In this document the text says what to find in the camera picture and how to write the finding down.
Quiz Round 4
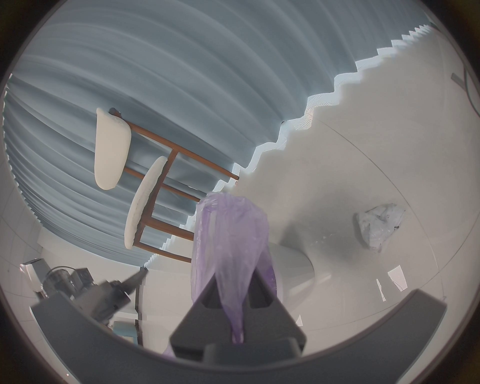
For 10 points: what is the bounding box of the white cushioned wooden chair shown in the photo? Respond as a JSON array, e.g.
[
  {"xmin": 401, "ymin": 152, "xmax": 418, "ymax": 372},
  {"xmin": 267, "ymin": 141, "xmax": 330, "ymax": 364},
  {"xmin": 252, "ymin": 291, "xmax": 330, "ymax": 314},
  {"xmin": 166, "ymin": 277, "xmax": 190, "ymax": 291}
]
[{"xmin": 94, "ymin": 107, "xmax": 240, "ymax": 264}]

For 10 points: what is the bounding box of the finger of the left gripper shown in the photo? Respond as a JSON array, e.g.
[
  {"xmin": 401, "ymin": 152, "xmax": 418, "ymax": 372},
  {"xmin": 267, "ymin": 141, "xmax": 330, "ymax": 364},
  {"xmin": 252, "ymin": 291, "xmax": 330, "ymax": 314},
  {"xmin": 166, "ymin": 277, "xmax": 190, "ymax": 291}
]
[{"xmin": 122, "ymin": 268, "xmax": 149, "ymax": 298}]

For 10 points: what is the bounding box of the pale blue curtain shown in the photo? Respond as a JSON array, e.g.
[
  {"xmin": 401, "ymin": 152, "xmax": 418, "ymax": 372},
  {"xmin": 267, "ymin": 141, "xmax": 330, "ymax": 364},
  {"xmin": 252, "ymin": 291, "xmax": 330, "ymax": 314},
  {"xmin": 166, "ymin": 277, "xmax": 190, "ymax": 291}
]
[{"xmin": 2, "ymin": 0, "xmax": 439, "ymax": 269}]

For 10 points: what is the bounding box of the purple plastic bag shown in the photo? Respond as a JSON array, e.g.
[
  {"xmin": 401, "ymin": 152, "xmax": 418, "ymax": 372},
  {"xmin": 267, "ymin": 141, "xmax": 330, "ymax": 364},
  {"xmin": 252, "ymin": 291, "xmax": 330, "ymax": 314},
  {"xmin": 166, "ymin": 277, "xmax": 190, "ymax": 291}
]
[{"xmin": 161, "ymin": 192, "xmax": 279, "ymax": 358}]

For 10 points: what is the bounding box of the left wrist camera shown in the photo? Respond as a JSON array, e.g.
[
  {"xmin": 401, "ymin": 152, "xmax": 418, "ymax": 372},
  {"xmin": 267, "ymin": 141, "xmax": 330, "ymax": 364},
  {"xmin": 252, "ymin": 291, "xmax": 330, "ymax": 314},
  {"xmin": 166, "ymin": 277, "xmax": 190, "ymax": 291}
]
[{"xmin": 71, "ymin": 268, "xmax": 94, "ymax": 288}]

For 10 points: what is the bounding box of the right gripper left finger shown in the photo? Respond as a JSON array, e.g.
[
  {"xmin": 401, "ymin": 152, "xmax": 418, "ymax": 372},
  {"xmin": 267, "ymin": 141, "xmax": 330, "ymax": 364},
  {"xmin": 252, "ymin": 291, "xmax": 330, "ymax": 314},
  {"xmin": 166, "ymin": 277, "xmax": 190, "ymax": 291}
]
[{"xmin": 169, "ymin": 275, "xmax": 234, "ymax": 363}]

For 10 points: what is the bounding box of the white trash bin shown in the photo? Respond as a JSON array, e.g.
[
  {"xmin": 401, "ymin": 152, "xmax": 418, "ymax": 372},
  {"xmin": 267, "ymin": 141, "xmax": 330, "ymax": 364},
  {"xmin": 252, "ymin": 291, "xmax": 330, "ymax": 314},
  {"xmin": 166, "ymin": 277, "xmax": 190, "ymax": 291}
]
[{"xmin": 268, "ymin": 242, "xmax": 315, "ymax": 305}]

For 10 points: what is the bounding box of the clear printed wrapper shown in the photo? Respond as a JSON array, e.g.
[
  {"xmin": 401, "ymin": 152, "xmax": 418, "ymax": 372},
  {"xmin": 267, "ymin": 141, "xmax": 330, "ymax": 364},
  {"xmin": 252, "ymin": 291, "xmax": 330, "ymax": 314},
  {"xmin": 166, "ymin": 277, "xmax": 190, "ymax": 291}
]
[{"xmin": 355, "ymin": 203, "xmax": 407, "ymax": 253}]

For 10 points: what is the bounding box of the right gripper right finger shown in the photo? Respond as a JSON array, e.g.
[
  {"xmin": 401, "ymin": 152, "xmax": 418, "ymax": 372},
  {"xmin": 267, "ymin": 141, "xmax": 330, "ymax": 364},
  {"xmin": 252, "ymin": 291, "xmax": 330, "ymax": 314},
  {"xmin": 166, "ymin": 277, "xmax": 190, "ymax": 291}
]
[{"xmin": 243, "ymin": 268, "xmax": 308, "ymax": 356}]

